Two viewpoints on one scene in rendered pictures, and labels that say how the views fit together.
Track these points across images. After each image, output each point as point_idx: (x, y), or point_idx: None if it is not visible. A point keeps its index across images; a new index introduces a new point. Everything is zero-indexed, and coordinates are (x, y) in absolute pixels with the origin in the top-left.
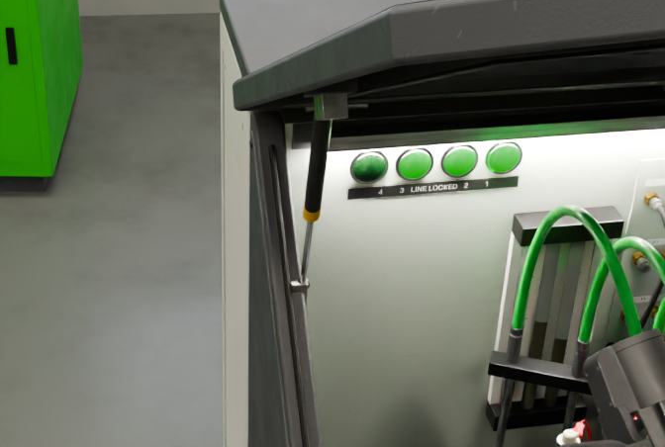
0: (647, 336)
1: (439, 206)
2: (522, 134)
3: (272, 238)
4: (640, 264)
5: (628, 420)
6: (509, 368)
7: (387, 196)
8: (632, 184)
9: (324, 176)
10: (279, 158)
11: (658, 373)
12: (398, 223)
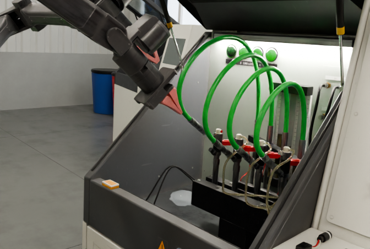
0: None
1: (251, 72)
2: (270, 40)
3: (185, 55)
4: (319, 115)
5: None
6: (251, 137)
7: (236, 64)
8: (321, 77)
9: (163, 5)
10: (203, 38)
11: None
12: (239, 76)
